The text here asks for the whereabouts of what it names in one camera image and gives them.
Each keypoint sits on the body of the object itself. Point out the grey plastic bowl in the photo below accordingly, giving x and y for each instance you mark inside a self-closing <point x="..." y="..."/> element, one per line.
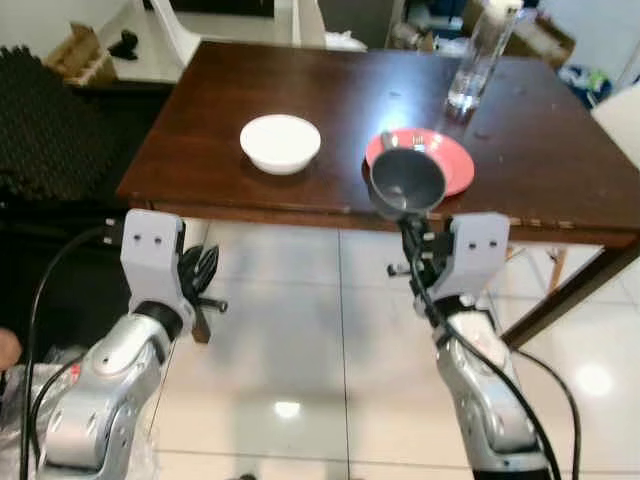
<point x="407" y="178"/>

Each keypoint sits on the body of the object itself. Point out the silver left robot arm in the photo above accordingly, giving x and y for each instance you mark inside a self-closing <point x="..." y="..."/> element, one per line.
<point x="100" y="400"/>

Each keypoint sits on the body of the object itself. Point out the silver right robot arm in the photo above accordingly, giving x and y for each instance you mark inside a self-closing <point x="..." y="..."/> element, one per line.
<point x="490" y="400"/>

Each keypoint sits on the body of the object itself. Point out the red round plate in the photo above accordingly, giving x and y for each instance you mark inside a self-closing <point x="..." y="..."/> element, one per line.
<point x="455" y="165"/>

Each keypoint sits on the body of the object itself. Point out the silver metal fork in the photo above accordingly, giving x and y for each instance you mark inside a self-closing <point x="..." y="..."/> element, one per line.
<point x="419" y="143"/>

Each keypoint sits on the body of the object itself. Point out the silver metal spoon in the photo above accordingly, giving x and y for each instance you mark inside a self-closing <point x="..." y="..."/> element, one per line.
<point x="387" y="139"/>

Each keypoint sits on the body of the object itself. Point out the white ceramic bowl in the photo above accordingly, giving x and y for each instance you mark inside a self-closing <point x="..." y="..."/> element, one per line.
<point x="280" y="143"/>

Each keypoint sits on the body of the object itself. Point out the brown wooden dining table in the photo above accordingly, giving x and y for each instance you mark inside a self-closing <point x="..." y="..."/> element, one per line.
<point x="300" y="90"/>

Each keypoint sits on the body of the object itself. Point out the clear plastic water bottle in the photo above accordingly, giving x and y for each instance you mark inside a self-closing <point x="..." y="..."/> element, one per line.
<point x="478" y="55"/>

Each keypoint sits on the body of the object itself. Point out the dark acoustic foam panel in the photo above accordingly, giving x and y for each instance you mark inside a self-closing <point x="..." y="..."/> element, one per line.
<point x="50" y="120"/>

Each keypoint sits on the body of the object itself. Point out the white desk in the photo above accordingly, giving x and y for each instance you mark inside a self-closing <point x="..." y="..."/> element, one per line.
<point x="140" y="62"/>

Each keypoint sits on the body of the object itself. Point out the large brown cardboard box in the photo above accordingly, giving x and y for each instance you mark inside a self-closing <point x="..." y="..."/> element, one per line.
<point x="545" y="38"/>

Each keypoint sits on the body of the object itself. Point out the small black object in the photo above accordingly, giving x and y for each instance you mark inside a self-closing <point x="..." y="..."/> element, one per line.
<point x="125" y="43"/>

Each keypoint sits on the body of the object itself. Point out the open cardboard box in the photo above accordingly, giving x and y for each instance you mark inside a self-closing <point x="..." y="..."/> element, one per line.
<point x="80" y="55"/>

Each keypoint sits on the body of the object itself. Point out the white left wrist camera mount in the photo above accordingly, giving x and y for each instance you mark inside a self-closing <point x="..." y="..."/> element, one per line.
<point x="150" y="250"/>

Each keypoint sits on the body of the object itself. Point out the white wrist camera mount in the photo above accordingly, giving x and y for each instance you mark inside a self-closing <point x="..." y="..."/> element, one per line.
<point x="480" y="250"/>
<point x="150" y="250"/>

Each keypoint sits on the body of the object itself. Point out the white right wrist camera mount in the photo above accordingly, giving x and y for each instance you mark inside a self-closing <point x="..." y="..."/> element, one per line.
<point x="480" y="250"/>

